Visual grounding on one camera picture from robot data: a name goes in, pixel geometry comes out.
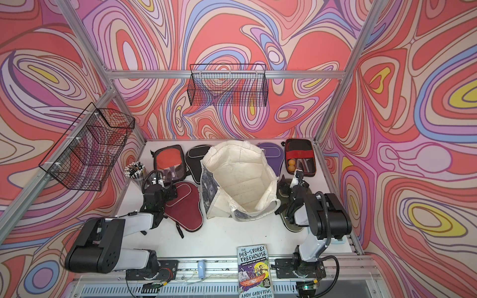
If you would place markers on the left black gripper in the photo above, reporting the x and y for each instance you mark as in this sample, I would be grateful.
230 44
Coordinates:
168 193

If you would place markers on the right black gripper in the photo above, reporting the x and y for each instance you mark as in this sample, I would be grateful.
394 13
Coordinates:
286 184

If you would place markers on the green paddle case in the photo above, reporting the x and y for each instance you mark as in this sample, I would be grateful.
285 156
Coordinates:
293 219

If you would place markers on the maroon paddle case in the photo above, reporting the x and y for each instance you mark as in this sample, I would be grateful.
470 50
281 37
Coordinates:
185 210

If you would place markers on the red black ping pong case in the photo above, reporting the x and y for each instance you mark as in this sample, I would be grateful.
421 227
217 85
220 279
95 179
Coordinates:
299 155

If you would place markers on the clear packaged red paddle set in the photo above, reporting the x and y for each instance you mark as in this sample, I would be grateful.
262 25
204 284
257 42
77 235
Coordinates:
170 162

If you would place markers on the purple paddle case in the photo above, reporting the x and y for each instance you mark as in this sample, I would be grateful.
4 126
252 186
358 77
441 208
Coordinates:
274 154

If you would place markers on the black paddle case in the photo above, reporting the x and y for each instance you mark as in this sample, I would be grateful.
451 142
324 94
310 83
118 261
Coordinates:
193 160

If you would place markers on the cream canvas tote bag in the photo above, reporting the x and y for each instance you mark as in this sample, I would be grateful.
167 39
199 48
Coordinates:
237 182

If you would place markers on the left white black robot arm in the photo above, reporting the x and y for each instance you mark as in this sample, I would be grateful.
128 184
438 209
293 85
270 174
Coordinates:
99 245

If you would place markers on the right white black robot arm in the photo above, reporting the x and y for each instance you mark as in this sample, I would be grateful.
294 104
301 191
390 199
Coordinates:
324 216

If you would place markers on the cup of pens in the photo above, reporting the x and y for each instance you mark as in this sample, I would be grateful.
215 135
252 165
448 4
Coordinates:
136 172

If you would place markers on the teal calculator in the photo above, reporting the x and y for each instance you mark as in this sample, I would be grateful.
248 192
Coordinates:
338 241

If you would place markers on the small light blue device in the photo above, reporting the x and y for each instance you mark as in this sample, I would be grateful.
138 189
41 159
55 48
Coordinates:
201 269

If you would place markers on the green circuit board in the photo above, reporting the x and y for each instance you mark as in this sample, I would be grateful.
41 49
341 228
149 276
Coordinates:
151 288

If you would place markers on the treehouse paperback book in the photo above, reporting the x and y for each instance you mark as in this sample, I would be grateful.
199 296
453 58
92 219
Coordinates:
254 277

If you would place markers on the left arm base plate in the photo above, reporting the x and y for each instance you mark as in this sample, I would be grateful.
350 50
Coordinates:
157 270

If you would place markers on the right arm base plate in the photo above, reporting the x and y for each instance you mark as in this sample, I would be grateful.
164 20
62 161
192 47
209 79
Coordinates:
288 268

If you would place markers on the left black wire basket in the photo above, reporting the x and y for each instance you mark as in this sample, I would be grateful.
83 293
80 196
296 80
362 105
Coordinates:
90 155

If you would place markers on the black wire basket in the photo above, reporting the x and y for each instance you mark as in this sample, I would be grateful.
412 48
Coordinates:
221 84
90 155

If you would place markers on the back black wire basket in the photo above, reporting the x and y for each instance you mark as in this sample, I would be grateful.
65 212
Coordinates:
221 84

